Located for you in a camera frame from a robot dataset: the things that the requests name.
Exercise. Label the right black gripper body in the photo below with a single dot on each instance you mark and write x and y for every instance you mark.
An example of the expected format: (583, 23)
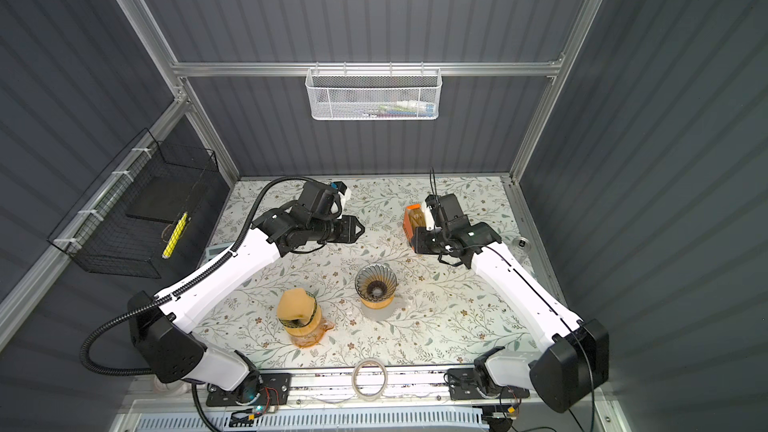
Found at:
(430, 241)

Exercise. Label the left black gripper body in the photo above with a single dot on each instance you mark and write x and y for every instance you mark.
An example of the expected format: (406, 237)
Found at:
(345, 229)

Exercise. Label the grey glass dripper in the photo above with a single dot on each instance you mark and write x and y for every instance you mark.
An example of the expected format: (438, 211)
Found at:
(376, 281)

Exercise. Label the green glass dripper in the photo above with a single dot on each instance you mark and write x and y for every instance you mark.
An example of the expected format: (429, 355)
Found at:
(313, 323)

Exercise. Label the orange glass carafe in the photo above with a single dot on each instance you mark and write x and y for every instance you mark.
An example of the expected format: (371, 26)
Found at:
(311, 336)

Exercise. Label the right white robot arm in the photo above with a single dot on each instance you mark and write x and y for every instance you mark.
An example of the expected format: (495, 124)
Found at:
(573, 358)

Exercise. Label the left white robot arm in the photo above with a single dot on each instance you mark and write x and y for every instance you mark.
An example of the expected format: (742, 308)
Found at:
(161, 326)

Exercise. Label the orange coffee filter box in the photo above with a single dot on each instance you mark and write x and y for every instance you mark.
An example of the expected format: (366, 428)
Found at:
(413, 219)

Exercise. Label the clear plastic bottle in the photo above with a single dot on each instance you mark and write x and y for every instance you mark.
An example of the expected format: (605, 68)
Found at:
(520, 246)

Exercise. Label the light blue calculator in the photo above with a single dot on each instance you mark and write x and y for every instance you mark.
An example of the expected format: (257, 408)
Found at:
(213, 251)

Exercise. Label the yellow striped stick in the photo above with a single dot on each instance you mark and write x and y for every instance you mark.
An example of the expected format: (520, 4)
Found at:
(175, 236)

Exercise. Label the tape roll centre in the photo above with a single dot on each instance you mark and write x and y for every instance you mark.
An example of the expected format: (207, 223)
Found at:
(369, 379)

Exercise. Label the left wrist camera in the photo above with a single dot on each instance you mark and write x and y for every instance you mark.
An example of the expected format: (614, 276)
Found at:
(343, 190)

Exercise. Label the white wire basket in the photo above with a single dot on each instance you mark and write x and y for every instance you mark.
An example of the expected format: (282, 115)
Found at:
(386, 93)

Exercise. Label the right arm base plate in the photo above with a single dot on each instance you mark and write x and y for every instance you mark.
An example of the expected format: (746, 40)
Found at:
(464, 384)

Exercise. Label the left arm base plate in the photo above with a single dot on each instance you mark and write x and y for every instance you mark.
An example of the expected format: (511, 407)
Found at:
(271, 389)

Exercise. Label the black wire basket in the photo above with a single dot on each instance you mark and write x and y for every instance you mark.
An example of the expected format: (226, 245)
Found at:
(123, 226)

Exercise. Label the white vented cable duct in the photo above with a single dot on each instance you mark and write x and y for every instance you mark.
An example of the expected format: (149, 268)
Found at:
(440, 418)

